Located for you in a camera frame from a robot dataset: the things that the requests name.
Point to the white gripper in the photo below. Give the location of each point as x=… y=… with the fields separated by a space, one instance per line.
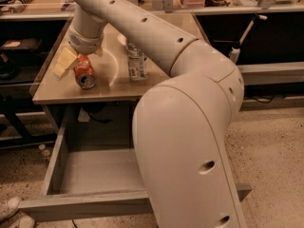
x=85 y=44

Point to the red coke can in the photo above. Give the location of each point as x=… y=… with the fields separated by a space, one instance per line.
x=84 y=73

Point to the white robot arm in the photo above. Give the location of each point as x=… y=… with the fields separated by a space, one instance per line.
x=197 y=73

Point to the grey cabinet with tan top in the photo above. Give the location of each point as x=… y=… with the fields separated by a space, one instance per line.
x=112 y=82

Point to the open grey top drawer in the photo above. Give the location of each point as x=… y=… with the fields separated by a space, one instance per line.
x=91 y=171

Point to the small white plate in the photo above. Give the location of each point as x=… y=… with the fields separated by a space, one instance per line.
x=122 y=39

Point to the clear plastic water bottle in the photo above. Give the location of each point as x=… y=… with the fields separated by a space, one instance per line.
x=136 y=60

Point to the plastic bottle on floor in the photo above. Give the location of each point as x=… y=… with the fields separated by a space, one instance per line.
x=45 y=152

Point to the white shoe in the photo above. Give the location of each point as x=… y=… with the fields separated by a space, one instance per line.
x=9 y=208

